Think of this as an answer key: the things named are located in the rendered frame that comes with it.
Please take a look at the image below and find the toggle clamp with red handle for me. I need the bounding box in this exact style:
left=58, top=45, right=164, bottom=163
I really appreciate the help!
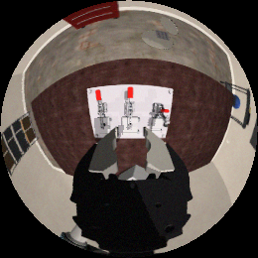
left=153, top=103, right=170, bottom=127
left=125, top=87, right=135, bottom=130
left=95, top=89, right=107, bottom=130

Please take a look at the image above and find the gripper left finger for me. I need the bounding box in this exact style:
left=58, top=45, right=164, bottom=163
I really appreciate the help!
left=70, top=126, right=119, bottom=203

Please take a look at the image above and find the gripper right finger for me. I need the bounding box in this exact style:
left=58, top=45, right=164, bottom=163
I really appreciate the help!
left=143, top=127, right=193, bottom=201

